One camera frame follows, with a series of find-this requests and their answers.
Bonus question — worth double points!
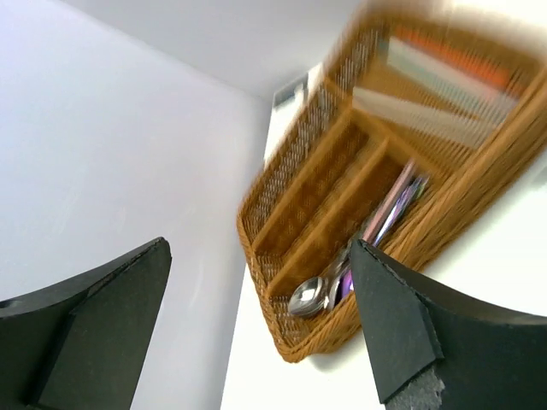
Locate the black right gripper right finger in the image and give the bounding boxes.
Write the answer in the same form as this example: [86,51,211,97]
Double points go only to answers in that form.
[350,240,546,409]

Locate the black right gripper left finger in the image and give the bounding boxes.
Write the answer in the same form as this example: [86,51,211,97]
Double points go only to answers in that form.
[1,237,172,409]

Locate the silver spoon pink handle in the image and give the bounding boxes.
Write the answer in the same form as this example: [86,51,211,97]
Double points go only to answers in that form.
[288,160,418,318]

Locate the iridescent purple spoon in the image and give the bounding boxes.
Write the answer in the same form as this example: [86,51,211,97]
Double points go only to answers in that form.
[334,175,429,305]

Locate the clear white chopstick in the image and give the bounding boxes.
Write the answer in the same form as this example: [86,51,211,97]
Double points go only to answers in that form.
[352,87,495,149]

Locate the orange red chopstick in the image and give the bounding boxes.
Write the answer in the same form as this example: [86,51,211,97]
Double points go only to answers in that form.
[394,26,511,89]

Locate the brown wicker cutlery tray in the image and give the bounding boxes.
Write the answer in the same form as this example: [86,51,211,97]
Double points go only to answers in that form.
[237,5,546,363]

